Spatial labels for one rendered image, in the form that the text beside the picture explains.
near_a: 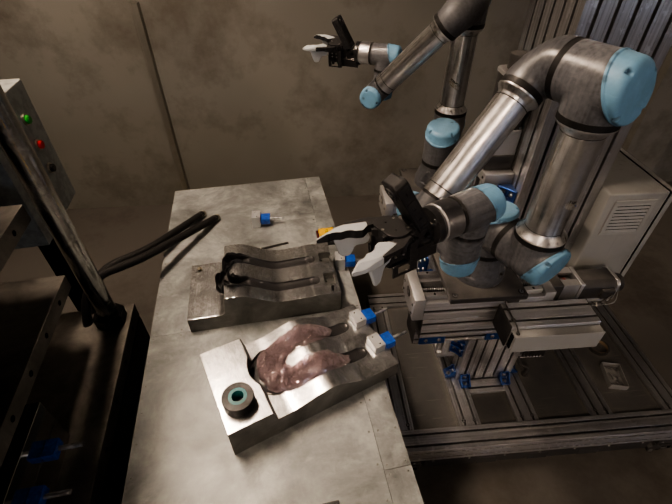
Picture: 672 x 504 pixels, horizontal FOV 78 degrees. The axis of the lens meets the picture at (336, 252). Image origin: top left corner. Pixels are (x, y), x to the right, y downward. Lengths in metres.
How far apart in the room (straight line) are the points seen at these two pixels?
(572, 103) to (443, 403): 1.40
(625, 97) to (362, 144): 2.48
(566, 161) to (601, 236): 0.61
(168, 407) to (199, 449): 0.16
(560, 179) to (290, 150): 2.45
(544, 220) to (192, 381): 1.04
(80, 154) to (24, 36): 0.77
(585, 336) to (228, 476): 1.03
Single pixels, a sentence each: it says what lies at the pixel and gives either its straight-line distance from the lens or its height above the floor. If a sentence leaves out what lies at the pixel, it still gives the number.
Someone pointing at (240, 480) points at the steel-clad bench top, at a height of 0.80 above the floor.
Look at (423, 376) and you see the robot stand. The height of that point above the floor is 0.21.
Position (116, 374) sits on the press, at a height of 0.78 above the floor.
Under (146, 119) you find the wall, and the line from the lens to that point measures 3.26.
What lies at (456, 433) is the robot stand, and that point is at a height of 0.23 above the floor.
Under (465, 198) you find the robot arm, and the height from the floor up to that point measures 1.47.
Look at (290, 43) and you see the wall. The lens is 2.93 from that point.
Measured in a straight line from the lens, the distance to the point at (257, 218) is 1.78.
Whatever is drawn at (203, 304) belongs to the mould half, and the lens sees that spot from 1.45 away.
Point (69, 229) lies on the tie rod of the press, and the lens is 1.36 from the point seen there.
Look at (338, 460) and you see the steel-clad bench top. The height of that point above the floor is 0.80.
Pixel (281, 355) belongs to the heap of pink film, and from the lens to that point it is 1.22.
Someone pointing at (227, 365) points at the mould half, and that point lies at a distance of 1.21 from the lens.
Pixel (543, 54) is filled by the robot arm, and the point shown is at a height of 1.65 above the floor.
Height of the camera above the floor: 1.89
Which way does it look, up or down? 41 degrees down
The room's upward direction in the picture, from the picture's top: straight up
